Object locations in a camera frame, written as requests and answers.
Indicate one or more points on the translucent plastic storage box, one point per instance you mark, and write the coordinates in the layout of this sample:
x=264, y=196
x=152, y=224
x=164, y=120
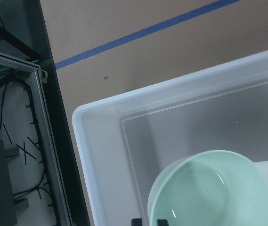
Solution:
x=125, y=141

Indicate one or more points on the mint green bowl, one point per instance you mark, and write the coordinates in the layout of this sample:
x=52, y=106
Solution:
x=212, y=188

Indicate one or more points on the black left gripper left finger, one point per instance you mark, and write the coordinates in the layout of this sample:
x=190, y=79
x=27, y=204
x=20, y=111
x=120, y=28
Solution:
x=136, y=222

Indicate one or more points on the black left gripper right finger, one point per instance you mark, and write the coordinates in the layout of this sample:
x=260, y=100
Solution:
x=161, y=222

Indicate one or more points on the aluminium table frame rail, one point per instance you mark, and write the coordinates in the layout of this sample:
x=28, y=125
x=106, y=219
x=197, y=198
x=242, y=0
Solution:
x=45, y=138

